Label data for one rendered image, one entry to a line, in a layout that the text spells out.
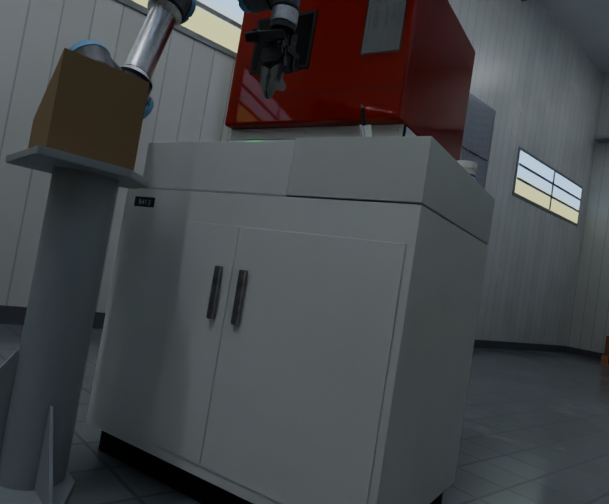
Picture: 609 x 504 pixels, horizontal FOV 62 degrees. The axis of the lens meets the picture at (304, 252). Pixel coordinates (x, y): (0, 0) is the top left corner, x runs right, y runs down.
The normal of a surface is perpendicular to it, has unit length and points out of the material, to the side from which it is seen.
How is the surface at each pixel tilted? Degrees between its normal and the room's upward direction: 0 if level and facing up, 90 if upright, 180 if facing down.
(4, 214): 90
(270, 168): 90
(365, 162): 90
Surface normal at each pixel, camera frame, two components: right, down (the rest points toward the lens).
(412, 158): -0.53, -0.13
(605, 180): -0.73, -0.15
